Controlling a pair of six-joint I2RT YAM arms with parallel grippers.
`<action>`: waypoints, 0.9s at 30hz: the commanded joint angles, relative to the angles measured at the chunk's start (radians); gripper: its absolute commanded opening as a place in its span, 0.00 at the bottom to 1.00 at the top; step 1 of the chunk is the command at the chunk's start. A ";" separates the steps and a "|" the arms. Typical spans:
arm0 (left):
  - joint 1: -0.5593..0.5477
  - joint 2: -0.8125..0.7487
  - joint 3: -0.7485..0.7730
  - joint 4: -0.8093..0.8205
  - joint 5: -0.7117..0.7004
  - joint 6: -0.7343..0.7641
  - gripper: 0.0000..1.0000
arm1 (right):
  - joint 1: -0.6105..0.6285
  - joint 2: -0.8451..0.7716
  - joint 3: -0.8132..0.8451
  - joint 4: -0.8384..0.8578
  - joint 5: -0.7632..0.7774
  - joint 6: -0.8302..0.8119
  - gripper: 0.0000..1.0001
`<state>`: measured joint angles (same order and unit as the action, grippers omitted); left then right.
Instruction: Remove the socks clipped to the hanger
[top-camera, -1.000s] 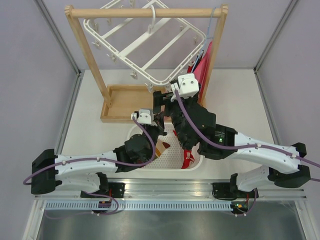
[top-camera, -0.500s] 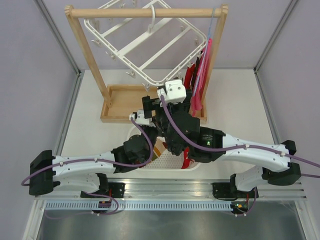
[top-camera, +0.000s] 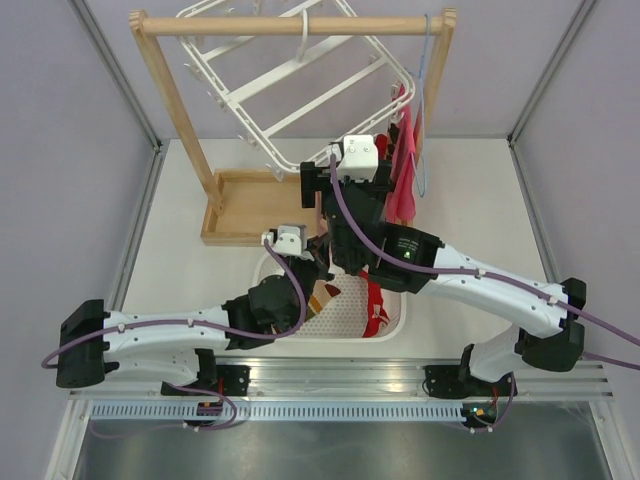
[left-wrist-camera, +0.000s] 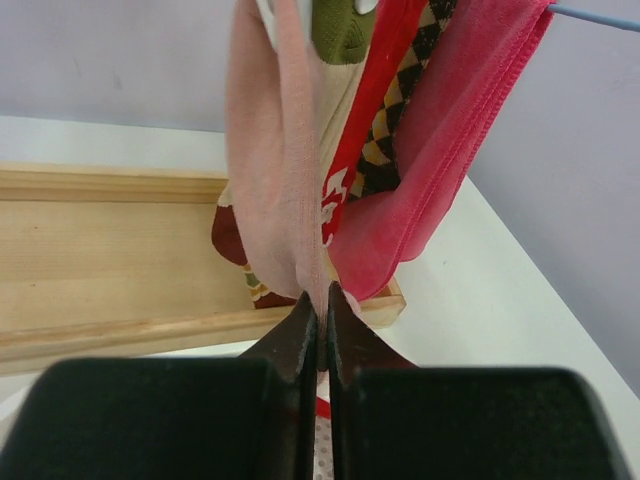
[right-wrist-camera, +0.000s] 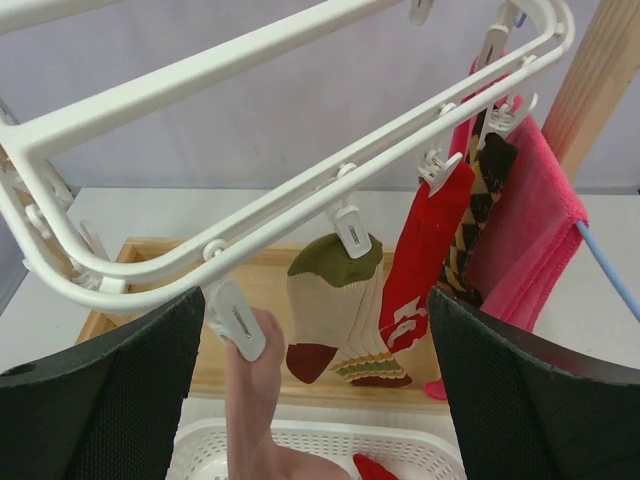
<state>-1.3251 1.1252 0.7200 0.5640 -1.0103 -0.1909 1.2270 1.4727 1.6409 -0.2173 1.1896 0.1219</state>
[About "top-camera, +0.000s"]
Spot red bear sock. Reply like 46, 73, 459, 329
359, 271, 389, 338

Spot wooden clothes rack frame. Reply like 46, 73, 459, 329
129, 1, 457, 246

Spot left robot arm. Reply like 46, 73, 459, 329
42, 235, 333, 395

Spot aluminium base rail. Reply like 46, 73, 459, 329
67, 355, 615, 401

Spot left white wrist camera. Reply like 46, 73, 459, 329
261, 224, 312, 260

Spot white perforated plastic basket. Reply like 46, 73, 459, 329
252, 247, 407, 344

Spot white clip drying hanger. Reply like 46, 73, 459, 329
175, 0, 417, 184

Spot pink sock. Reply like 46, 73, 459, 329
315, 192, 329, 237

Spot beige striped sock maroon toe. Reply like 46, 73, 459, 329
296, 280, 342, 338

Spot pink towel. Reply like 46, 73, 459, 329
385, 104, 416, 223

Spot red sock white pattern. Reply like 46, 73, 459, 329
374, 133, 389, 161

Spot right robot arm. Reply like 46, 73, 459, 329
300, 162, 586, 399

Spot light blue wire hanger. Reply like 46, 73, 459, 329
413, 27, 430, 198

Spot white slotted cable duct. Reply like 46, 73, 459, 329
90, 400, 465, 422

